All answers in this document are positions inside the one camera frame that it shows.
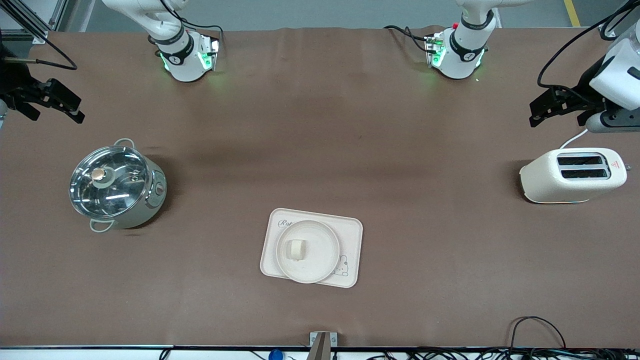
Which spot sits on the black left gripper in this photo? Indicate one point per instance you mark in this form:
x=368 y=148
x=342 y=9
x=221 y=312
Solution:
x=587 y=88

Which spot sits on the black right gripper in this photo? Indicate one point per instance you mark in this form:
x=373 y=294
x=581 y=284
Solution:
x=13 y=82

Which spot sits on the white round plate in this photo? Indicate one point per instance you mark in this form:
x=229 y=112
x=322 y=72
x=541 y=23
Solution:
x=320 y=250

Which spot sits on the white steamed bun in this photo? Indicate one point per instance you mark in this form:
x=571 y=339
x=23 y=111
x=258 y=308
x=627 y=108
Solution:
x=296 y=250

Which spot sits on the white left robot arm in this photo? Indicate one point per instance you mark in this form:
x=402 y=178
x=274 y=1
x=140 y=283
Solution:
x=462 y=52

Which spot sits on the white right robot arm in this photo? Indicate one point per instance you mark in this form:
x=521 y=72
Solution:
x=175 y=55

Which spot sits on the cream two-slot toaster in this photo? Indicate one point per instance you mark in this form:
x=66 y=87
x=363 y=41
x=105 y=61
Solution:
x=560 y=187

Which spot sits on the glass pot lid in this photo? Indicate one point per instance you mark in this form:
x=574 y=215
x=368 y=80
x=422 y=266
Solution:
x=110 y=180

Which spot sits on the steel pot with glass lid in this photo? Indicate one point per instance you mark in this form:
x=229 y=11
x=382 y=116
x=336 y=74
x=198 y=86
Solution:
x=147 y=200

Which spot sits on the cream rectangular tray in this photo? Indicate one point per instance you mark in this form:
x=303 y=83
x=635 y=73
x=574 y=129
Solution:
x=350 y=240

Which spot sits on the blue round object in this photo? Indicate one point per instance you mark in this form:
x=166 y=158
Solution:
x=275 y=355

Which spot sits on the aluminium frame profile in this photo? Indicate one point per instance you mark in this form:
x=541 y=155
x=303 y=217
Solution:
x=37 y=27

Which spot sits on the grey metal camera bracket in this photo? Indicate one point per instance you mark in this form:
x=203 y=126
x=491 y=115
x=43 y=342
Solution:
x=322 y=345

